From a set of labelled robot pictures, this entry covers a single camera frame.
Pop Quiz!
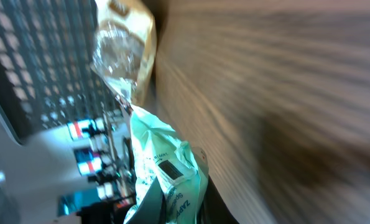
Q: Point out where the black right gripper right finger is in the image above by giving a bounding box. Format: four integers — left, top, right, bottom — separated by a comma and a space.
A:
200, 176, 238, 224

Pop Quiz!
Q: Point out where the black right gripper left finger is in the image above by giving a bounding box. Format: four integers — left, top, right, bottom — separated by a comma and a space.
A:
131, 179, 166, 224

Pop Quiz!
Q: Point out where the mint green snack packet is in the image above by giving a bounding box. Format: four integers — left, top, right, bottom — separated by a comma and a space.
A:
124, 105, 208, 224

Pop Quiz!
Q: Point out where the beige clear pastry bag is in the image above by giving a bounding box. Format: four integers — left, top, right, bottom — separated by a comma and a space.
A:
91, 0, 157, 106

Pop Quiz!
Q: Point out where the grey plastic mesh basket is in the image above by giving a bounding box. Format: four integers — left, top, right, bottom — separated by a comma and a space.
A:
0, 0, 117, 144

